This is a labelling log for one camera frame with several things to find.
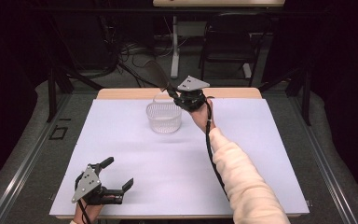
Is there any white desk leg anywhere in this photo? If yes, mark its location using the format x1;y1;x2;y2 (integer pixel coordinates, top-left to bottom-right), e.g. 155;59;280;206
170;15;181;79

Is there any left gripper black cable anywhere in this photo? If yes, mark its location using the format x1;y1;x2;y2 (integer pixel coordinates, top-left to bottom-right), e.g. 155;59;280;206
74;174;92;224

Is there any black metal frame stand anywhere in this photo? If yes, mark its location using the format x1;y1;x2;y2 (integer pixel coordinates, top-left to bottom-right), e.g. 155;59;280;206
258;66;312;127
46;66;105;123

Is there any background wooden desk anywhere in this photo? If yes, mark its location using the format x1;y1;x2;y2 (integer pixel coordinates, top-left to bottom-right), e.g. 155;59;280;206
152;0;286;8

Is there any wooden table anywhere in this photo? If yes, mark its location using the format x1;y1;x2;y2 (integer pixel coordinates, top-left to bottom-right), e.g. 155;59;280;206
55;87;302;220

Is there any person's right hand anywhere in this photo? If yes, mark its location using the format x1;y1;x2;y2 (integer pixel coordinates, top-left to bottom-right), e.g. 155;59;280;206
189;98;217;134

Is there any black chair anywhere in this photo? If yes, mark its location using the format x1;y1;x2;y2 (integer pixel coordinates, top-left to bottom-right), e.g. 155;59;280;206
198;12;273;88

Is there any white table mat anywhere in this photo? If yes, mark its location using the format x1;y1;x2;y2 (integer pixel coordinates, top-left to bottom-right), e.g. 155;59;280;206
48;98;310;217

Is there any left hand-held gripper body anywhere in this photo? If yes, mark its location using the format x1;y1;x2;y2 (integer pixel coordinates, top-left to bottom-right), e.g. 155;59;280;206
71;163;125;206

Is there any person's left hand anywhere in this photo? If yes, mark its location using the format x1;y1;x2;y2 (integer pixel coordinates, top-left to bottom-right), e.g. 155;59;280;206
73;202;104;224

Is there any aluminium floor rail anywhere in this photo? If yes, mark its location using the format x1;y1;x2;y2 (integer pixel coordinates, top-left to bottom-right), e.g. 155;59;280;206
0;92;73;224
290;92;358;224

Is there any white plastic basket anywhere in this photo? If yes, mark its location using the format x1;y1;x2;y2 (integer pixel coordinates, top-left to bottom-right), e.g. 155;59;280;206
145;91;183;134

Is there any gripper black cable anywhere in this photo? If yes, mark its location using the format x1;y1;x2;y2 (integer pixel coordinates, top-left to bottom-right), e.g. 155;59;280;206
74;174;92;224
203;100;230;202

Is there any tangle of floor cables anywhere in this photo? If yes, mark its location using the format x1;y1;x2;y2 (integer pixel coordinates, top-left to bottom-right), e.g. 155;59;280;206
103;36;176;89

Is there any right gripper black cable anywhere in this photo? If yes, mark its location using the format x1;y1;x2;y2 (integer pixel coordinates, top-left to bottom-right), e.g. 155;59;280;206
203;100;230;202

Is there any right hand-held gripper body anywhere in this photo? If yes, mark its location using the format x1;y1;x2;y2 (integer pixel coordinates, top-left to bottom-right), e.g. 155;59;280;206
174;75;211;113

